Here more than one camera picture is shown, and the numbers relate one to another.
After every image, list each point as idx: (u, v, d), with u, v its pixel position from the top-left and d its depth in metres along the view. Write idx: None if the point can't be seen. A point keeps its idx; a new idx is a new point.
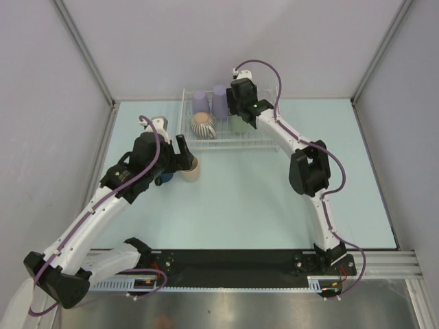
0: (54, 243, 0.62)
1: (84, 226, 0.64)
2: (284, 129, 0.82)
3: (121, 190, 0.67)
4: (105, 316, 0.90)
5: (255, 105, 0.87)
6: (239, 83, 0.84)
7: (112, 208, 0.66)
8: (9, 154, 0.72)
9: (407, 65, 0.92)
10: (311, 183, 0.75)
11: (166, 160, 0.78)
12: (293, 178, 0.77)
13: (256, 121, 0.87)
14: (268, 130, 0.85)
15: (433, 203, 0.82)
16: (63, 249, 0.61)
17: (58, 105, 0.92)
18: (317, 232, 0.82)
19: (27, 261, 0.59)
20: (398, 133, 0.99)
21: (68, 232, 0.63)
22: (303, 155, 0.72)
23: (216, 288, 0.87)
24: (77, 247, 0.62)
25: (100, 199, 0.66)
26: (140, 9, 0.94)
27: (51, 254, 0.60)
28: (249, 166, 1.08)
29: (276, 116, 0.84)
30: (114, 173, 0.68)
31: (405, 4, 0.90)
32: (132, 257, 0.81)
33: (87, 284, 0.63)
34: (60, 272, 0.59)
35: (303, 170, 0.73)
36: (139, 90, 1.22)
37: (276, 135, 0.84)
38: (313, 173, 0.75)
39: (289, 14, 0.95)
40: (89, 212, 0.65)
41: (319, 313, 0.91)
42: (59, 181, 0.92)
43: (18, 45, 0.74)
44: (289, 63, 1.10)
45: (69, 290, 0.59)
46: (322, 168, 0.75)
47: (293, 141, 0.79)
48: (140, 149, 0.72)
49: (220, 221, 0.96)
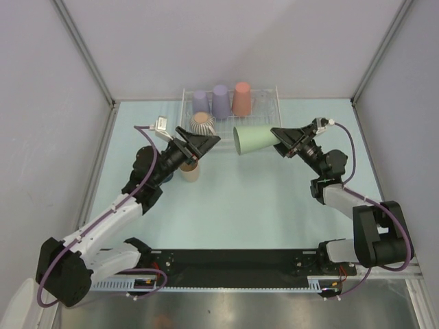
0: (74, 232, 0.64)
1: (104, 221, 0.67)
2: (351, 193, 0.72)
3: (138, 197, 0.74)
4: (106, 315, 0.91)
5: (325, 179, 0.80)
6: (333, 167, 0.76)
7: (132, 210, 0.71)
8: (9, 154, 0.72)
9: (409, 66, 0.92)
10: (382, 256, 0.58)
11: (175, 164, 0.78)
12: (357, 247, 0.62)
13: (324, 199, 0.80)
14: (337, 200, 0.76)
15: (434, 203, 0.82)
16: (84, 238, 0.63)
17: (58, 105, 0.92)
18: (341, 250, 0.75)
19: (47, 243, 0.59)
20: (399, 135, 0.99)
21: (88, 225, 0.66)
22: (368, 212, 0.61)
23: (216, 288, 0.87)
24: (97, 238, 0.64)
25: (121, 200, 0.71)
26: (140, 9, 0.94)
27: (73, 240, 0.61)
28: (248, 166, 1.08)
29: (343, 183, 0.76)
30: (132, 185, 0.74)
31: (405, 3, 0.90)
32: (132, 257, 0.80)
33: (90, 281, 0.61)
34: (79, 257, 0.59)
35: (370, 232, 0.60)
36: (139, 90, 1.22)
37: (342, 202, 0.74)
38: (387, 243, 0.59)
39: (289, 14, 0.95)
40: (111, 210, 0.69)
41: (320, 313, 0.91)
42: (57, 181, 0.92)
43: (18, 45, 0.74)
44: (289, 64, 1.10)
45: (75, 283, 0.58)
46: (400, 242, 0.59)
47: (359, 201, 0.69)
48: (142, 163, 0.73)
49: (219, 221, 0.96)
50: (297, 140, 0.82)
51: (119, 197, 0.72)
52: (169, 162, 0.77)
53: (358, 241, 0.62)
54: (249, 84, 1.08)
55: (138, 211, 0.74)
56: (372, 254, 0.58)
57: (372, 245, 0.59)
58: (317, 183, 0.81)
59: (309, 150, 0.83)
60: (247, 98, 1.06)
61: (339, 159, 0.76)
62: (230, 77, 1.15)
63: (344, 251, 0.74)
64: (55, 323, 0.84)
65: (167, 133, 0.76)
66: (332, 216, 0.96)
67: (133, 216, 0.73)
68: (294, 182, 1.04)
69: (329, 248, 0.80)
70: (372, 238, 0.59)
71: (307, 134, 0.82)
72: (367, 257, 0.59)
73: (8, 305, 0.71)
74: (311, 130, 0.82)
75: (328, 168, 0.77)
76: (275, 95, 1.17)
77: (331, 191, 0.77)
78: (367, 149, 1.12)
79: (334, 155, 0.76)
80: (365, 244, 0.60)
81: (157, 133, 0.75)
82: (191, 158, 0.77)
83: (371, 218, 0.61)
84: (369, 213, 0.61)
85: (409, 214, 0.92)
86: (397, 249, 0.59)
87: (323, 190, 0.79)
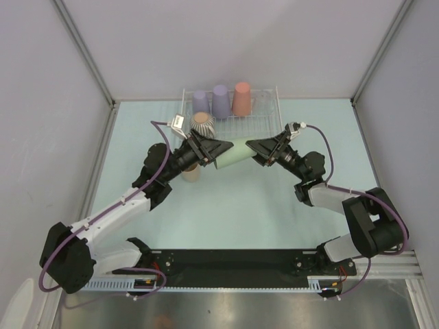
0: (81, 220, 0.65)
1: (112, 211, 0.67)
2: (337, 190, 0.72)
3: (147, 193, 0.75)
4: (106, 315, 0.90)
5: (307, 181, 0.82)
6: (314, 170, 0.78)
7: (140, 204, 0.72)
8: (9, 154, 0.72)
9: (409, 65, 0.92)
10: (381, 242, 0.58)
11: (188, 164, 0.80)
12: (355, 239, 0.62)
13: (312, 203, 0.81)
14: (323, 200, 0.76)
15: (433, 203, 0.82)
16: (91, 225, 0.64)
17: (59, 105, 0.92)
18: (341, 247, 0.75)
19: (57, 227, 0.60)
20: (398, 135, 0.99)
21: (97, 213, 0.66)
22: (356, 203, 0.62)
23: (215, 288, 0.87)
24: (103, 227, 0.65)
25: (131, 193, 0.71)
26: (140, 9, 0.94)
27: (81, 226, 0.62)
28: (247, 165, 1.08)
29: (326, 181, 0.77)
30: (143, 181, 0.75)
31: (405, 3, 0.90)
32: (132, 256, 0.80)
33: (92, 269, 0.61)
34: (85, 244, 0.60)
35: (364, 223, 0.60)
36: (139, 90, 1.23)
37: (328, 199, 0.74)
38: (383, 228, 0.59)
39: (289, 15, 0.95)
40: (121, 202, 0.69)
41: (320, 313, 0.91)
42: (57, 181, 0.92)
43: (18, 46, 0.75)
44: (289, 64, 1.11)
45: (78, 269, 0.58)
46: (393, 223, 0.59)
47: (346, 195, 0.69)
48: (153, 161, 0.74)
49: (219, 220, 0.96)
50: (272, 149, 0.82)
51: (127, 190, 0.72)
52: (180, 162, 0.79)
53: (355, 234, 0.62)
54: (249, 84, 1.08)
55: (147, 205, 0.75)
56: (371, 243, 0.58)
57: (369, 234, 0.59)
58: (302, 186, 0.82)
59: (287, 156, 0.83)
60: (246, 101, 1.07)
61: (317, 160, 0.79)
62: (230, 77, 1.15)
63: (345, 251, 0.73)
64: (55, 323, 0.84)
65: (181, 131, 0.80)
66: (332, 216, 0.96)
67: (142, 210, 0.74)
68: (293, 181, 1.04)
69: (328, 249, 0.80)
70: (366, 228, 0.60)
71: (280, 142, 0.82)
72: (369, 249, 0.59)
73: (8, 306, 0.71)
74: (285, 138, 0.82)
75: (308, 170, 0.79)
76: (275, 95, 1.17)
77: (317, 191, 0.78)
78: (367, 149, 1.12)
79: (312, 157, 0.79)
80: (362, 236, 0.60)
81: (172, 130, 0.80)
82: (202, 160, 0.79)
83: (360, 208, 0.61)
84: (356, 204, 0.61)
85: (408, 215, 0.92)
86: (394, 232, 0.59)
87: (308, 192, 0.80)
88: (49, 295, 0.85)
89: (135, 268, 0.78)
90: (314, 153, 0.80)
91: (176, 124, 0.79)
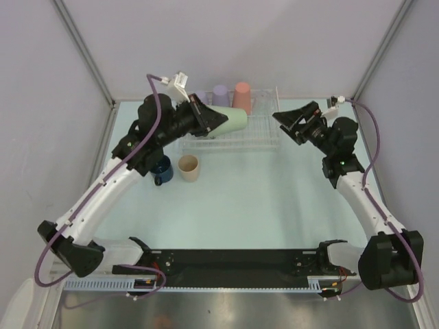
0: (64, 214, 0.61)
1: (94, 197, 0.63)
2: (374, 202, 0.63)
3: (132, 162, 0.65)
4: (106, 316, 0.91)
5: (343, 162, 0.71)
6: (343, 132, 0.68)
7: (123, 179, 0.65)
8: (9, 154, 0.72)
9: (409, 64, 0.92)
10: (387, 282, 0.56)
11: (185, 129, 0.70)
12: (361, 260, 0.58)
13: (337, 180, 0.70)
14: (350, 197, 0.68)
15: (434, 203, 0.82)
16: (74, 221, 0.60)
17: (58, 105, 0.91)
18: (341, 256, 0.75)
19: (40, 228, 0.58)
20: (399, 134, 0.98)
21: (78, 203, 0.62)
22: (389, 245, 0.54)
23: (216, 288, 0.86)
24: (88, 218, 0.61)
25: (111, 170, 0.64)
26: (140, 9, 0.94)
27: (63, 225, 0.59)
28: (247, 165, 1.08)
29: (365, 182, 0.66)
30: (125, 145, 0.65)
31: (405, 3, 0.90)
32: (135, 251, 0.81)
33: (100, 253, 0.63)
34: (72, 242, 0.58)
35: (383, 262, 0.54)
36: (139, 90, 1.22)
37: (360, 211, 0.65)
38: (395, 271, 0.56)
39: (289, 14, 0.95)
40: (100, 183, 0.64)
41: (320, 313, 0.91)
42: (57, 181, 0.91)
43: (18, 45, 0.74)
44: (289, 64, 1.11)
45: (82, 258, 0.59)
46: (407, 269, 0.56)
47: (379, 221, 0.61)
48: (145, 116, 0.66)
49: (219, 221, 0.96)
50: (295, 121, 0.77)
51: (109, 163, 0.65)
52: (176, 127, 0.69)
53: (365, 263, 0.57)
54: (249, 84, 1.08)
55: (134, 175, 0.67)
56: (376, 281, 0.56)
57: (379, 273, 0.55)
58: (334, 164, 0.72)
59: (315, 132, 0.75)
60: (246, 101, 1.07)
61: (349, 125, 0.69)
62: (230, 77, 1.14)
63: (346, 259, 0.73)
64: (55, 323, 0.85)
65: (184, 91, 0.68)
66: (332, 217, 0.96)
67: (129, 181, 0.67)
68: (293, 181, 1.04)
69: (330, 251, 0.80)
70: (381, 268, 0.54)
71: (308, 114, 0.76)
72: (368, 277, 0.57)
73: (7, 305, 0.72)
74: (313, 110, 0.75)
75: (338, 136, 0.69)
76: (275, 96, 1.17)
77: (346, 185, 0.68)
78: (367, 149, 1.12)
79: (341, 121, 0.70)
80: (371, 268, 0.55)
81: (173, 90, 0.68)
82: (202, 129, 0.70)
83: (389, 251, 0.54)
84: (388, 246, 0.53)
85: (408, 215, 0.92)
86: (400, 277, 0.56)
87: (340, 177, 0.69)
88: (49, 295, 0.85)
89: (136, 265, 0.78)
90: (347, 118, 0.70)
91: (177, 83, 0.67)
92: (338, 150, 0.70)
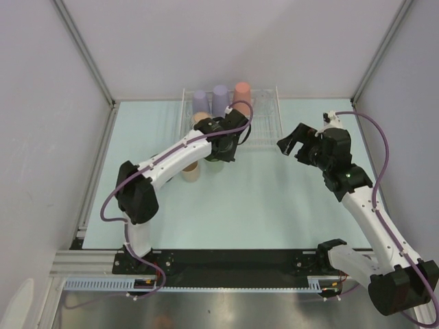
0: (147, 160, 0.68)
1: (175, 153, 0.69)
2: (386, 229, 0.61)
3: (210, 138, 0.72)
4: (106, 315, 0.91)
5: (348, 174, 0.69)
6: (335, 139, 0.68)
7: (202, 148, 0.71)
8: (9, 154, 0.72)
9: (409, 65, 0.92)
10: (400, 307, 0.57)
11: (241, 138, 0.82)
12: (376, 284, 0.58)
13: (343, 195, 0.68)
14: (358, 217, 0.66)
15: (433, 204, 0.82)
16: (156, 166, 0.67)
17: (58, 105, 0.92)
18: (344, 263, 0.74)
19: (126, 164, 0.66)
20: (398, 135, 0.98)
21: (161, 154, 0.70)
22: (404, 280, 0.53)
23: (216, 288, 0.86)
24: (167, 168, 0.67)
25: (195, 137, 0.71)
26: (140, 9, 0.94)
27: (147, 165, 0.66)
28: (247, 164, 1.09)
29: (375, 204, 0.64)
30: (207, 124, 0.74)
31: (405, 3, 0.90)
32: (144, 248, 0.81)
33: (158, 207, 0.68)
34: (150, 182, 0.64)
35: (400, 294, 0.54)
36: (139, 90, 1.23)
37: (371, 234, 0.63)
38: (409, 298, 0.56)
39: (289, 15, 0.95)
40: (183, 144, 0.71)
41: (319, 312, 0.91)
42: (57, 181, 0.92)
43: (18, 46, 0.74)
44: (289, 64, 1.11)
45: (149, 201, 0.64)
46: (420, 295, 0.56)
47: (394, 251, 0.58)
48: (235, 116, 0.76)
49: (219, 221, 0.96)
50: (289, 147, 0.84)
51: (191, 133, 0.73)
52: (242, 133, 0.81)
53: (381, 292, 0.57)
54: (249, 84, 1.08)
55: (203, 154, 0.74)
56: (391, 309, 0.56)
57: (394, 303, 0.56)
58: (337, 176, 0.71)
59: (314, 151, 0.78)
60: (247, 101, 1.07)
61: (337, 132, 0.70)
62: (230, 77, 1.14)
63: (348, 266, 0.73)
64: (55, 323, 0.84)
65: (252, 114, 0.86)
66: (332, 216, 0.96)
67: (199, 157, 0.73)
68: (293, 181, 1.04)
69: (331, 252, 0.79)
70: (396, 299, 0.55)
71: (300, 136, 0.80)
72: (383, 303, 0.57)
73: (8, 306, 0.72)
74: (305, 130, 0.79)
75: (331, 144, 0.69)
76: (275, 96, 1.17)
77: (354, 203, 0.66)
78: (367, 149, 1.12)
79: (330, 131, 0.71)
80: (387, 297, 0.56)
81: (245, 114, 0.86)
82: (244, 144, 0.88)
83: (406, 286, 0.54)
84: (407, 280, 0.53)
85: (407, 216, 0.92)
86: (413, 301, 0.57)
87: (347, 195, 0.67)
88: (49, 295, 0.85)
89: (141, 260, 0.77)
90: (338, 127, 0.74)
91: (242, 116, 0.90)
92: (335, 160, 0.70)
